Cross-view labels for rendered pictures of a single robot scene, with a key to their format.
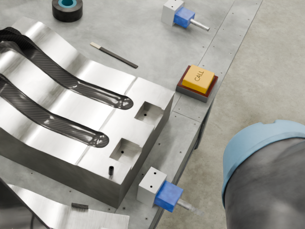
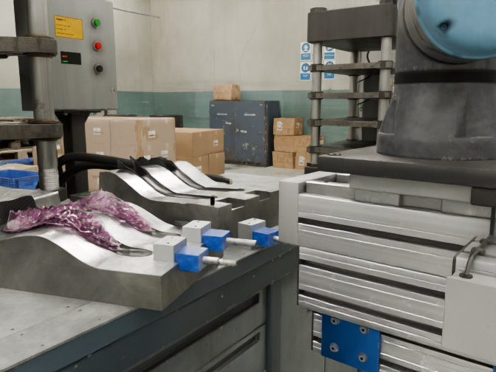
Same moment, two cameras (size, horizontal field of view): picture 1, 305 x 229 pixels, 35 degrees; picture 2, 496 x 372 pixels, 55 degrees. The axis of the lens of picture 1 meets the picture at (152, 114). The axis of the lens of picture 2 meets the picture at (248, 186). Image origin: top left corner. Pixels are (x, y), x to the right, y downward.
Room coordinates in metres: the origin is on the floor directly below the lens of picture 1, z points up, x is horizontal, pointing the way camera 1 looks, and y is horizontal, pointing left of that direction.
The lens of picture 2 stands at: (-0.42, -0.32, 1.10)
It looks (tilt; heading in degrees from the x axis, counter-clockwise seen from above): 10 degrees down; 19
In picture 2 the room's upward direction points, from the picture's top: straight up
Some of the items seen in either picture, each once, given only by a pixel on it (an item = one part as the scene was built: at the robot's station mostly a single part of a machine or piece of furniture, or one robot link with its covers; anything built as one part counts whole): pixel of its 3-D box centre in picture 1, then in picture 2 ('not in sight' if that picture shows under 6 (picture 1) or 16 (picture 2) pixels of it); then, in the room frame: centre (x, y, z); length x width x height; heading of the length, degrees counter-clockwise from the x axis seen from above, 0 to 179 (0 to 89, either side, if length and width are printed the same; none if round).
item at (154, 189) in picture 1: (173, 198); (269, 238); (0.49, -0.07, 0.83); 0.13 x 0.05 x 0.05; 70
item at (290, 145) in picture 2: not in sight; (298, 143); (7.33, 1.38, 0.42); 0.86 x 0.33 x 0.83; 74
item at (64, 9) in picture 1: (67, 7); not in sight; (1.01, 0.27, 0.82); 0.08 x 0.08 x 0.04
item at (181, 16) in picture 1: (187, 18); not in sight; (1.04, -0.05, 0.83); 0.13 x 0.05 x 0.05; 66
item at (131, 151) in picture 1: (125, 157); (229, 208); (0.53, 0.04, 0.87); 0.05 x 0.05 x 0.04; 74
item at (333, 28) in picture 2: not in sight; (370, 108); (5.28, 0.09, 1.03); 1.54 x 0.94 x 2.06; 164
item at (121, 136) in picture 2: not in sight; (117, 159); (4.14, 2.75, 0.47); 1.22 x 0.80 x 0.94; 78
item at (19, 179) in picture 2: not in sight; (12, 184); (3.07, 3.22, 0.32); 0.60 x 0.41 x 0.22; 80
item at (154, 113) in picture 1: (148, 119); (257, 200); (0.63, 0.01, 0.87); 0.05 x 0.05 x 0.04; 74
